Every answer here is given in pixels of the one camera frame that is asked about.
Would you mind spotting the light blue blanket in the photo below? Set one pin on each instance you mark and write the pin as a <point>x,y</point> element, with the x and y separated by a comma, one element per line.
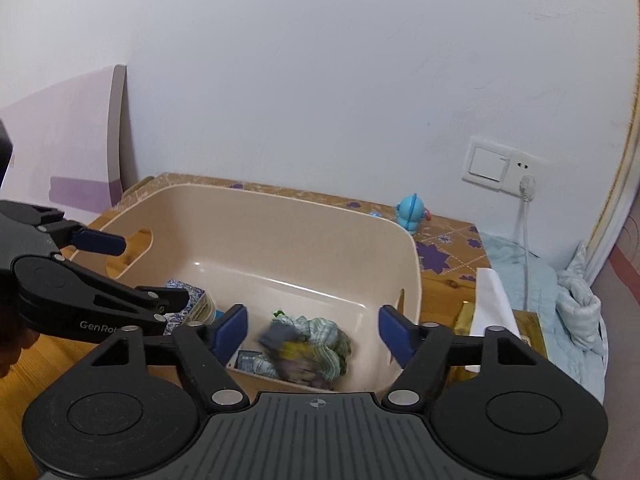
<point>565,340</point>

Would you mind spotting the green checked cloth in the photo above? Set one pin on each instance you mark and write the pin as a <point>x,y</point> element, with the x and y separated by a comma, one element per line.
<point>320,345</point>

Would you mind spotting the person's left hand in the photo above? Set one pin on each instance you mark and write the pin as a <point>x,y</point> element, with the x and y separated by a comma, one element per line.
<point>12,352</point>

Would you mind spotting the white curved frame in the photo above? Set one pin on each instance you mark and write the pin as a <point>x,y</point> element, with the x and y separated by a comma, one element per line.
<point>612,200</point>

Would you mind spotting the dark blue small packet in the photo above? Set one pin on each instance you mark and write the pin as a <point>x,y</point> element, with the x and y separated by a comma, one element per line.
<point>247,361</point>

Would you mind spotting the blue toy figure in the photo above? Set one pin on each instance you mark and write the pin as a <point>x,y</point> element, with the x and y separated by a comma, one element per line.
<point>412,212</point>

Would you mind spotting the white tissue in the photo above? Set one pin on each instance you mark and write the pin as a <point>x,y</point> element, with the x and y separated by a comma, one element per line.
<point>492,300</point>

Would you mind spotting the small round tin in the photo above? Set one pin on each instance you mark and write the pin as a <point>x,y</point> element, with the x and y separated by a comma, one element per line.
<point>210,307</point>

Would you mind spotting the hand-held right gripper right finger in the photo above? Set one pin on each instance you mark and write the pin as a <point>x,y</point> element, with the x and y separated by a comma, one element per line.
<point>395,332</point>

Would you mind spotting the gold tissue box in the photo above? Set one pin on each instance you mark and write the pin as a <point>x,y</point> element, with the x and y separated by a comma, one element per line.
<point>530,327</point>

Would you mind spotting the beige plastic basin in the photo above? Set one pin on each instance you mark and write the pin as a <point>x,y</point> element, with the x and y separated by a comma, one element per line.
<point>280,240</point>

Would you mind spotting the blue white patterned box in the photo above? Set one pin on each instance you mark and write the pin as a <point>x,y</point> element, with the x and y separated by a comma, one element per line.
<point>187,302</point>

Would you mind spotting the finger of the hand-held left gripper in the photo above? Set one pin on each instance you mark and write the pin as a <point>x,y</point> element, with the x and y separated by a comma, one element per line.
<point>100,242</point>
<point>170,299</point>

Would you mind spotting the white wall switch socket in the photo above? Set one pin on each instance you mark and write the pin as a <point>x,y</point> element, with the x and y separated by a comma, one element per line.
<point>492,162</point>

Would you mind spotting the pink purple wooden board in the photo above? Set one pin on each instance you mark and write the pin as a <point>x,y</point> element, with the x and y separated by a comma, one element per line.
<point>65,140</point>

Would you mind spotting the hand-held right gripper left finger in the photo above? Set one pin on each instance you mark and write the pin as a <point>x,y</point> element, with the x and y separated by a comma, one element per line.
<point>231,327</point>

